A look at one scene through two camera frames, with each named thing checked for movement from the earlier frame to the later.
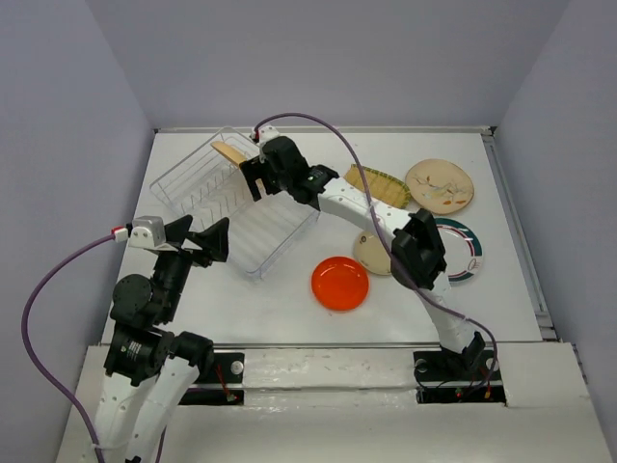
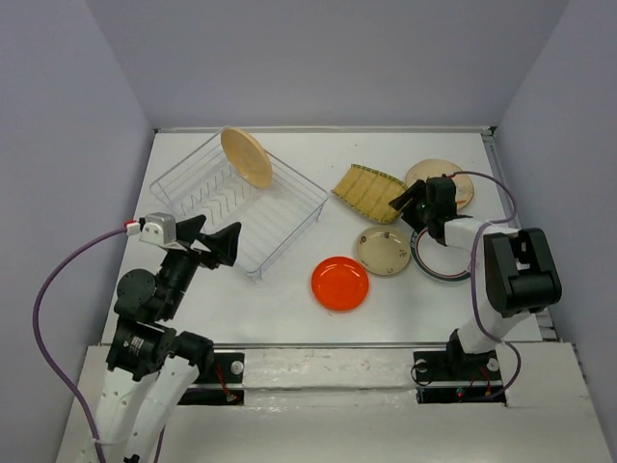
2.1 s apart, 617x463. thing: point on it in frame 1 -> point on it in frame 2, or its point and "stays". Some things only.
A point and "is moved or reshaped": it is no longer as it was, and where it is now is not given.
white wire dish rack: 207,186 stays
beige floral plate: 439,185 stays
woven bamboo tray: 381,187 stays
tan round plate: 231,152 is moved or reshaped
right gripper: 267,170 -> 423,202
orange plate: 339,284 stays
